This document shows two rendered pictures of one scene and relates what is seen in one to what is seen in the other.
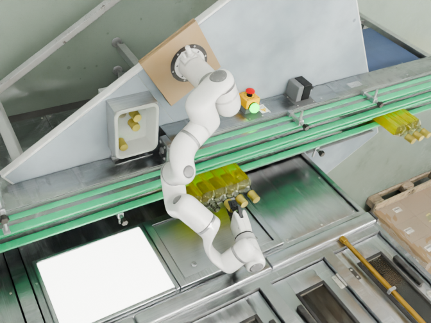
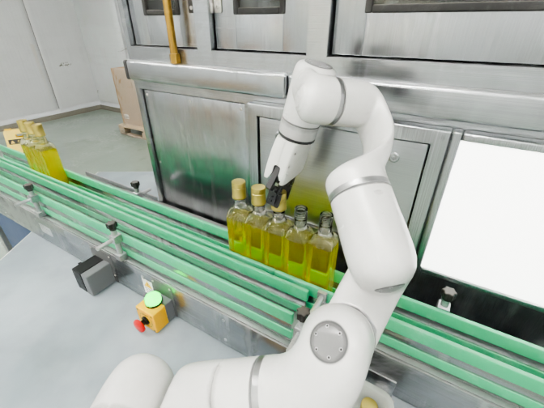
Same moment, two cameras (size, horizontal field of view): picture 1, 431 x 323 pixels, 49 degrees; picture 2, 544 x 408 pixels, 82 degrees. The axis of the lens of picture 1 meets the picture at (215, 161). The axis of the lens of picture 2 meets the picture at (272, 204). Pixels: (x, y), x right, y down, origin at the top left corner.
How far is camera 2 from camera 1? 1.16 m
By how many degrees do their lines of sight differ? 7
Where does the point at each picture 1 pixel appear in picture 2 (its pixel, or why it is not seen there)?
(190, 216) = (393, 230)
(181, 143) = not seen: outside the picture
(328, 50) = (23, 294)
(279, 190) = (208, 179)
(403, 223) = not seen: hidden behind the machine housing
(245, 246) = (314, 96)
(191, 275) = (416, 140)
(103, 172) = (426, 389)
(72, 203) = (532, 397)
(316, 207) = (183, 127)
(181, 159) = (325, 393)
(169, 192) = (380, 304)
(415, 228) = not seen: hidden behind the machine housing
